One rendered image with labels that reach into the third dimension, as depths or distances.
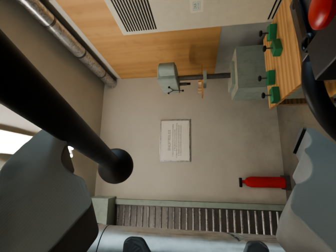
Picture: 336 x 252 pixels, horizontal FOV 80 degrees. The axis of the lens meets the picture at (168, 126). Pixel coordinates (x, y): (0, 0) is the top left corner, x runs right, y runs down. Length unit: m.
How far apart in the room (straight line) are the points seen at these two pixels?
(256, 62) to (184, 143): 1.45
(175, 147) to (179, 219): 0.99
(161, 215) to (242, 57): 2.26
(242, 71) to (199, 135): 1.17
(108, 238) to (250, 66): 2.19
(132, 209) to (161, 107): 1.57
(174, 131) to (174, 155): 0.35
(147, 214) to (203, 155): 1.15
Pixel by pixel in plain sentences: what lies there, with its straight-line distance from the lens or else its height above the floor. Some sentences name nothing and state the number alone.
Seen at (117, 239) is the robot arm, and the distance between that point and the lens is 0.45.
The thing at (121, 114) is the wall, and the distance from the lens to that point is 3.38.
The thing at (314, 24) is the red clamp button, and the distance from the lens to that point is 0.21.
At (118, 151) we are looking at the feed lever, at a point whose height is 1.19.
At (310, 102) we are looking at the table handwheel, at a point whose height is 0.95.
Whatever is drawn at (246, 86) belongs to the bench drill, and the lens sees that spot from 2.30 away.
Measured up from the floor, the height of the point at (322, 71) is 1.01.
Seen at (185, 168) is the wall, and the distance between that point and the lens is 3.01.
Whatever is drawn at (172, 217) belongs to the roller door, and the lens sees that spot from 3.05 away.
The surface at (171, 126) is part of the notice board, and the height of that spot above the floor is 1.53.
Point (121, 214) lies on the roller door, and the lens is 3.24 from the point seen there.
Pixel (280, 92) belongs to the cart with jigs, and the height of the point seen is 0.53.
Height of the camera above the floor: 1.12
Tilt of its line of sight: 9 degrees up
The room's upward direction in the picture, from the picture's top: 91 degrees counter-clockwise
